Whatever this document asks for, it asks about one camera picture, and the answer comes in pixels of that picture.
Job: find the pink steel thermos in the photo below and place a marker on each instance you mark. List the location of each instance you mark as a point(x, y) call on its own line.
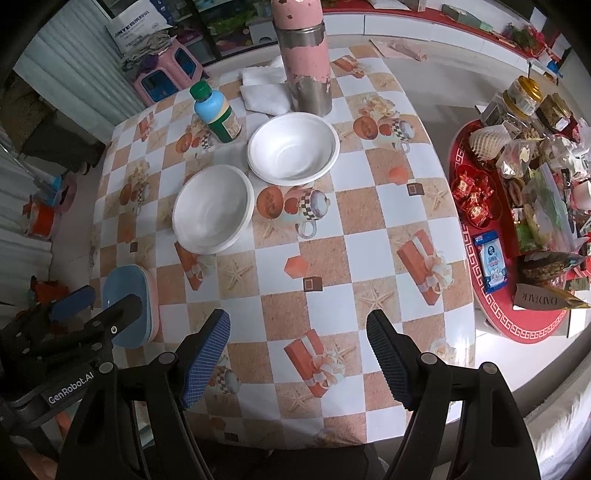
point(300, 32)

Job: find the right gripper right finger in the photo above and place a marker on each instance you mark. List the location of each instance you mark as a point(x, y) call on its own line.
point(418, 380)

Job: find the gold lid glass jar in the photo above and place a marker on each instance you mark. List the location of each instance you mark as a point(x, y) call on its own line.
point(523, 96)

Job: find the pink square plate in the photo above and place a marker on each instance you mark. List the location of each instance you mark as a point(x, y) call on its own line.
point(152, 299)

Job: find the blue square plate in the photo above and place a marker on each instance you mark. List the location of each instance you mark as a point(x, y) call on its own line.
point(128, 288)

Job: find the pink plastic stool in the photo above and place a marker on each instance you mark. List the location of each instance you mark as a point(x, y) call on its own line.
point(167, 72)

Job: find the orange bucket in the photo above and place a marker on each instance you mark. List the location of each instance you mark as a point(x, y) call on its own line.
point(39, 220)

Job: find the white foam wrapped fruit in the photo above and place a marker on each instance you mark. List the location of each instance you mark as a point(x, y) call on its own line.
point(487, 142)

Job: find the white bowl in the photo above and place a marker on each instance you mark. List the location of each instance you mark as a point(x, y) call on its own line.
point(212, 209)
point(293, 149)

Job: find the white printed bag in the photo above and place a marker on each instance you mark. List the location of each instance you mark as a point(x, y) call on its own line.
point(138, 21)

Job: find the green cap drink bottle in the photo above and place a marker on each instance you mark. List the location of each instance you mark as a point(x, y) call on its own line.
point(213, 109)

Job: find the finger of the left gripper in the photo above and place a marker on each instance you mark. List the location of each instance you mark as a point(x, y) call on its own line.
point(104, 327)
point(73, 304)

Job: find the red round tray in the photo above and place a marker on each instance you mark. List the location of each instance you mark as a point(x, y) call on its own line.
point(522, 326)

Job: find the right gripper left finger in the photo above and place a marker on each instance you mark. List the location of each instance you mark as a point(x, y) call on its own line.
point(182, 376)

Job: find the brown box with lettering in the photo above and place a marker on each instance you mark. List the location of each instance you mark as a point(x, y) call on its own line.
point(538, 298)

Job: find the blue wet wipes pack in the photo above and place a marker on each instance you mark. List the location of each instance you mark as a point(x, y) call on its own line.
point(492, 261)

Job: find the white folded cloth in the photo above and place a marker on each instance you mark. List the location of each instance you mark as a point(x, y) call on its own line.
point(265, 90)

